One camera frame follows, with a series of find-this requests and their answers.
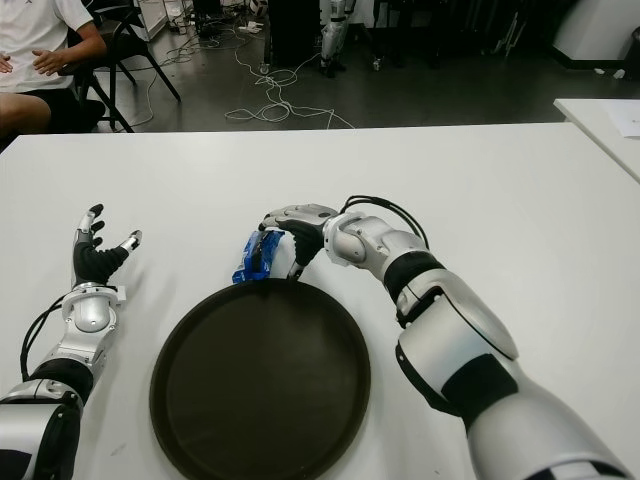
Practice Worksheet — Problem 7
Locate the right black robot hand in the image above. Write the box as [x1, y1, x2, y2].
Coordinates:
[258, 203, 338, 281]

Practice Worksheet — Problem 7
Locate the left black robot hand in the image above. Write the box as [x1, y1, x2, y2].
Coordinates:
[72, 202, 144, 287]

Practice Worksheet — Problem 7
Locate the blue Oreo packet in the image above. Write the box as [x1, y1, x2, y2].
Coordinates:
[231, 228, 286, 285]

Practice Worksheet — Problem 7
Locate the round dark brown tray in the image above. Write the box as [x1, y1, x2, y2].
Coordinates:
[148, 277, 372, 480]

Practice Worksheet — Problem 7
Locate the black cabinet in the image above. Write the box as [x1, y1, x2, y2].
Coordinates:
[268, 0, 324, 69]

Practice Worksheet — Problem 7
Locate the black folding chair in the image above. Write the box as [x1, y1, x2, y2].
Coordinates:
[59, 0, 182, 134]

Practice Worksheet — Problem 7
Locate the seated person in white shirt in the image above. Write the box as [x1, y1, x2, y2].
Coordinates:
[0, 0, 109, 144]

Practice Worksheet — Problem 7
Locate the white board panel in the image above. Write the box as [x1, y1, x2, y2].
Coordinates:
[127, 0, 171, 44]

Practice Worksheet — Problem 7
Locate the white side table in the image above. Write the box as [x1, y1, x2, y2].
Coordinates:
[553, 97, 640, 184]

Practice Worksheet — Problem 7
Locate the white paper sheet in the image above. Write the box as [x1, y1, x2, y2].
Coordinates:
[608, 106, 640, 139]

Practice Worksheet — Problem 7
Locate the white machine housing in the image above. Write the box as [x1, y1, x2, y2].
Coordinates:
[551, 0, 640, 69]

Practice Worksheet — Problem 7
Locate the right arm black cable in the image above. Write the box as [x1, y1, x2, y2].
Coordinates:
[341, 194, 431, 251]

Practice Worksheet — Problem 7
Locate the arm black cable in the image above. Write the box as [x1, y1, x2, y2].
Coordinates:
[341, 194, 431, 251]
[19, 294, 69, 381]

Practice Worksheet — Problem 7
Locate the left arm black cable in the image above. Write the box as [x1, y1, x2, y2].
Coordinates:
[19, 294, 69, 381]

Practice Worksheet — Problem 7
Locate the white floor cable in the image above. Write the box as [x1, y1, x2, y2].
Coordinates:
[224, 29, 356, 130]

